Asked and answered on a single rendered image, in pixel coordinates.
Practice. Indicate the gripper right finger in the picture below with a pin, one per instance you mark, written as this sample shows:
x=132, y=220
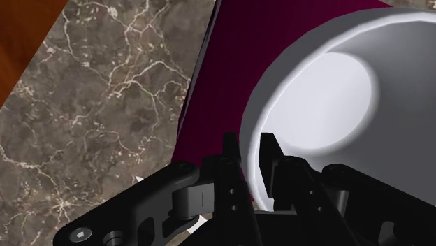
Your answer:
x=374, y=204

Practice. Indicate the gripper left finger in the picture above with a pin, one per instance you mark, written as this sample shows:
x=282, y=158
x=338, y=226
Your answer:
x=143, y=204

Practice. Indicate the white bowl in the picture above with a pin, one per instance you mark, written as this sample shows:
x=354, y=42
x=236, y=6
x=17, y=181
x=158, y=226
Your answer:
x=340, y=102

